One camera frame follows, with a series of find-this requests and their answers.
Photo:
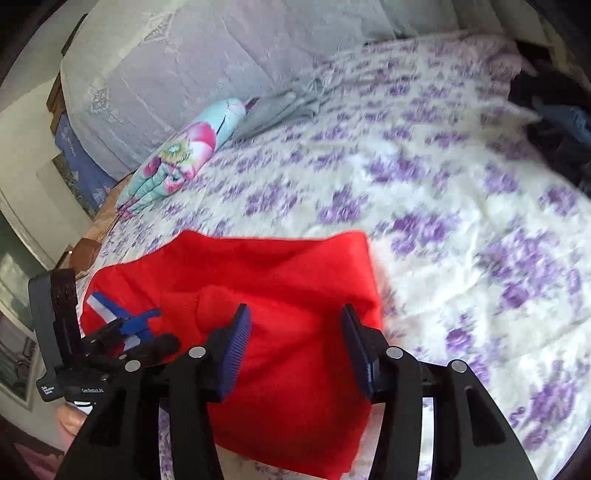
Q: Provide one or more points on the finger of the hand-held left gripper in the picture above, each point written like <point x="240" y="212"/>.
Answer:
<point x="138" y="321"/>
<point x="159" y="346"/>

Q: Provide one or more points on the white lace cover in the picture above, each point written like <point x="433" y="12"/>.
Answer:
<point x="184" y="60"/>

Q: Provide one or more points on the wooden headboard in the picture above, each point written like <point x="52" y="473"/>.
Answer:
<point x="54" y="99"/>

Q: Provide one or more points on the red pants with blue stripes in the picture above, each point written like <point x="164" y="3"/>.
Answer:
<point x="295" y="295"/>

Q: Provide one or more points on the folded teal floral blanket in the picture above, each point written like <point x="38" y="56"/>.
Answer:
<point x="180" y="157"/>

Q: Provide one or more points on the dark blue jeans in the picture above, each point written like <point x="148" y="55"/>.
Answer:
<point x="563" y="120"/>

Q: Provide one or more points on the person's left hand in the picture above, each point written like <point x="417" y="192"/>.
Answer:
<point x="69" y="417"/>

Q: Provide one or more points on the black garment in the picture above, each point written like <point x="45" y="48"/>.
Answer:
<point x="554" y="152"/>

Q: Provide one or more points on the blue patterned cloth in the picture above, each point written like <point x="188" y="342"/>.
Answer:
<point x="78" y="170"/>

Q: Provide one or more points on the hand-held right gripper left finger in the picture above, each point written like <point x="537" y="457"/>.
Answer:
<point x="235" y="350"/>

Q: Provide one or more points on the grey garment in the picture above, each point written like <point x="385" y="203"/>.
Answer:
<point x="277" y="110"/>

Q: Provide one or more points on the purple floral bedsheet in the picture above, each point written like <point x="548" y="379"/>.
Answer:
<point x="461" y="207"/>

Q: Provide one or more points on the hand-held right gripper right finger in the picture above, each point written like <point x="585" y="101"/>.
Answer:
<point x="358" y="355"/>

